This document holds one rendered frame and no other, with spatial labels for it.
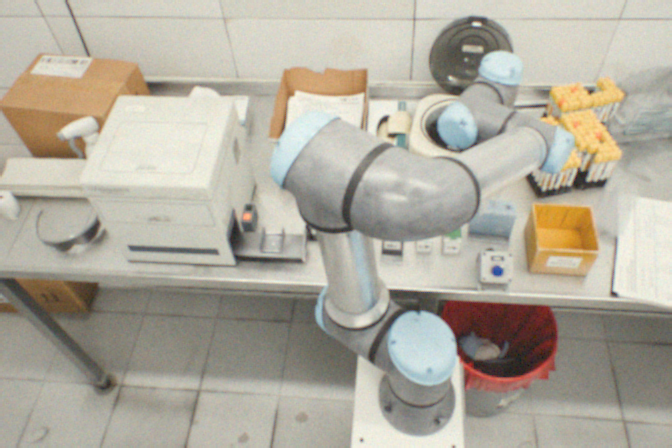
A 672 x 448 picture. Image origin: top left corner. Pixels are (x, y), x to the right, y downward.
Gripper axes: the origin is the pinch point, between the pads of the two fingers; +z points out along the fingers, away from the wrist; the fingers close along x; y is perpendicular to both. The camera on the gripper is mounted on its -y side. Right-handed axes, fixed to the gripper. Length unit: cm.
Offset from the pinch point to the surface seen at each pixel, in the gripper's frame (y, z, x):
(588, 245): -24.8, 10.2, 4.7
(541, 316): -26, 62, -5
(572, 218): -21.6, 9.7, -2.4
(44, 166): 117, 11, -3
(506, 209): -5.7, 5.1, 0.7
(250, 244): 53, 11, 15
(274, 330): 66, 103, -6
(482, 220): -0.8, 8.5, 2.1
